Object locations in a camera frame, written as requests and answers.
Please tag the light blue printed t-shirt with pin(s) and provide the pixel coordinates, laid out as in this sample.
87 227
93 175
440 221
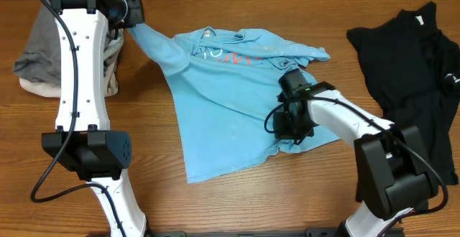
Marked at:
224 84

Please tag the black t-shirt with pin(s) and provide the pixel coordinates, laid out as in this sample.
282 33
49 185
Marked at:
411 68

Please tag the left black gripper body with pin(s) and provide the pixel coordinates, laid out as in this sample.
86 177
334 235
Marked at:
134 14

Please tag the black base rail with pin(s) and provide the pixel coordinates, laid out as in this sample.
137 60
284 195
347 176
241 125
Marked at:
244 234

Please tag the grey folded trousers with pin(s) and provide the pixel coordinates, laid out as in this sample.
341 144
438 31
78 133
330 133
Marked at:
40 59

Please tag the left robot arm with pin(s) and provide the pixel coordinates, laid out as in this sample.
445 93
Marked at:
83 141

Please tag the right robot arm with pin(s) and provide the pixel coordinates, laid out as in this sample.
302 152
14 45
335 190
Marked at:
395 177

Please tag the white folded garment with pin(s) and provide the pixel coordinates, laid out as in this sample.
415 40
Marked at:
51 90

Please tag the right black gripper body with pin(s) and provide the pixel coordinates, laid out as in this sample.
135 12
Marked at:
293 126

